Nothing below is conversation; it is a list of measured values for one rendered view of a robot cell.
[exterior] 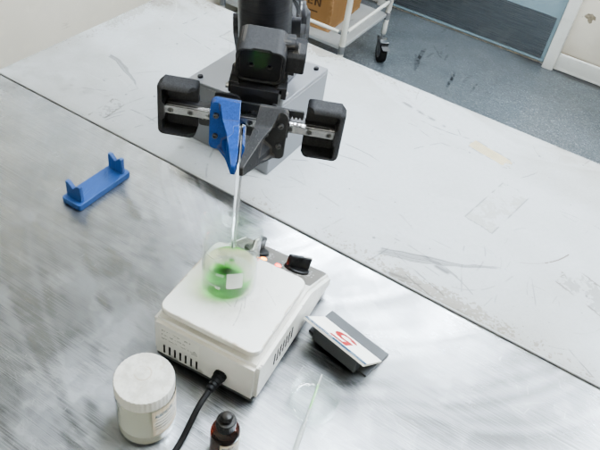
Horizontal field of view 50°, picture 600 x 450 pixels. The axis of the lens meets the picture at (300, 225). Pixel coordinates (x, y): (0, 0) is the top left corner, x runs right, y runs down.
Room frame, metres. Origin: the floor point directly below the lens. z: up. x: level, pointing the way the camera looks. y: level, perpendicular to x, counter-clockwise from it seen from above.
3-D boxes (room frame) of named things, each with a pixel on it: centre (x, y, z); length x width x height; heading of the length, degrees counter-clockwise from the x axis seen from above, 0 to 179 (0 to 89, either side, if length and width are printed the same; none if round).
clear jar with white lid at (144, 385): (0.34, 0.12, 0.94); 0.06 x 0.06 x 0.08
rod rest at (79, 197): (0.68, 0.29, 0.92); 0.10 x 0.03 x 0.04; 155
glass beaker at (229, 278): (0.47, 0.07, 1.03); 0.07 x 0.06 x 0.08; 62
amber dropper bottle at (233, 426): (0.32, 0.04, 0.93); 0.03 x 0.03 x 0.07
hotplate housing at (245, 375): (0.48, 0.05, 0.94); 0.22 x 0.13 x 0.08; 160
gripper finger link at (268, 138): (0.49, 0.05, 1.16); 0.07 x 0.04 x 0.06; 1
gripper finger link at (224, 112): (0.49, 0.09, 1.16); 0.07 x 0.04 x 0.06; 1
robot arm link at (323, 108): (0.57, 0.07, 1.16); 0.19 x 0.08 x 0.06; 91
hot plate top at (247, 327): (0.46, 0.06, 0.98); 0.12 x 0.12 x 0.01; 70
